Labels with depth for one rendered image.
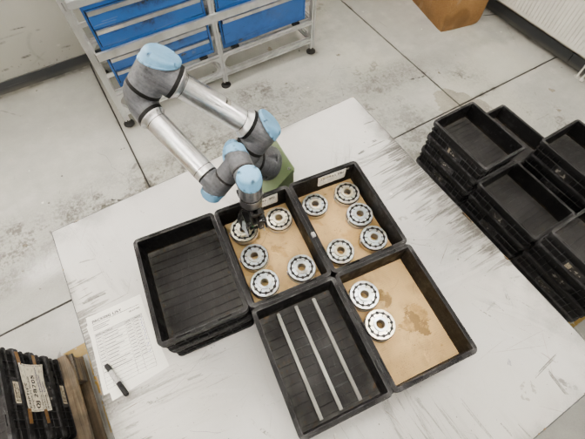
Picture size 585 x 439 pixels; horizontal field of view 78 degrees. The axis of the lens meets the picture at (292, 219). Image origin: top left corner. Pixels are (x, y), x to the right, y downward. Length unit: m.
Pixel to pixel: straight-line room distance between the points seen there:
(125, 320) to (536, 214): 2.09
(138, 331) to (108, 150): 1.79
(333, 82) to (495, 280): 2.14
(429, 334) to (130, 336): 1.08
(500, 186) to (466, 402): 1.29
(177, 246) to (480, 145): 1.73
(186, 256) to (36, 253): 1.52
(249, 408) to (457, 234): 1.08
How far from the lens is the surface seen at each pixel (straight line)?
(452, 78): 3.50
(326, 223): 1.43
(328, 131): 1.88
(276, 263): 1.35
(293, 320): 1.29
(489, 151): 2.34
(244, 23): 3.03
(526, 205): 2.36
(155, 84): 1.27
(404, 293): 1.37
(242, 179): 1.06
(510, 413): 1.57
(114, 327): 1.57
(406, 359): 1.32
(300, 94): 3.11
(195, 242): 1.44
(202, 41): 2.94
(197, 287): 1.37
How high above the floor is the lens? 2.09
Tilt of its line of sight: 61 degrees down
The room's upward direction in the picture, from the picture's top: straight up
